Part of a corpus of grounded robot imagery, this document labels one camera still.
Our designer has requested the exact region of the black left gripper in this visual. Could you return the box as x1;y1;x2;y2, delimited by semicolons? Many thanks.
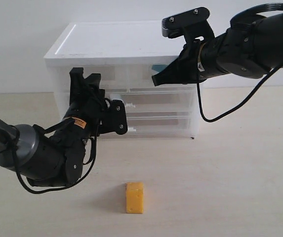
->
63;67;106;138

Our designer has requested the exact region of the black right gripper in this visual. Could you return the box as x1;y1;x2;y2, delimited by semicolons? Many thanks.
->
152;39;201;86

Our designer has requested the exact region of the yellow cheese block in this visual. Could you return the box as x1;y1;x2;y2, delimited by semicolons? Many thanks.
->
125;182;144;214

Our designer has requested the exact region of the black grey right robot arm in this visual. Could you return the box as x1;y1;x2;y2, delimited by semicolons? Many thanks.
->
152;3;283;86

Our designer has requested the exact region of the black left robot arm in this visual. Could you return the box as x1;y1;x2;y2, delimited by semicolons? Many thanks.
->
0;68;107;193

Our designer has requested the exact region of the translucent middle wide drawer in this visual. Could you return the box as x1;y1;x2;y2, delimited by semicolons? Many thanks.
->
121;92;193;113

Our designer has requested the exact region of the translucent wide drawer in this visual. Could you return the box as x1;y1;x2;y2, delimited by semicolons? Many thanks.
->
127;116;198;137
121;92;193;113

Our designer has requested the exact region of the white plastic drawer cabinet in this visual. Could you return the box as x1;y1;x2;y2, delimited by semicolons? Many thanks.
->
44;21;200;138

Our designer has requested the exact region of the translucent bottom wide drawer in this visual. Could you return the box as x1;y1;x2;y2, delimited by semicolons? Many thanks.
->
127;116;198;137

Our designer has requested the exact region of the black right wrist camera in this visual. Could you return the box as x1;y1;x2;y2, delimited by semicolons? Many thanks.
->
162;7;215;43

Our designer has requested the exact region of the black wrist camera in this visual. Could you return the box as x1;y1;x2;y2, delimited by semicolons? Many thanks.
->
162;7;215;43
99;98;128;135

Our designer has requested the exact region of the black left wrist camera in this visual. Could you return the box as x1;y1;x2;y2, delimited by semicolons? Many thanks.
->
99;98;128;135

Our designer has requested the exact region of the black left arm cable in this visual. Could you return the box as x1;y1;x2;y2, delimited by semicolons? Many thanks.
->
7;118;100;195

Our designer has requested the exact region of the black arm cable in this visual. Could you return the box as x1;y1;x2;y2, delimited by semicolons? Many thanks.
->
195;2;283;123
7;118;100;195

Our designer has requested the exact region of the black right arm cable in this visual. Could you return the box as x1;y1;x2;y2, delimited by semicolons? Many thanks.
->
195;2;283;123

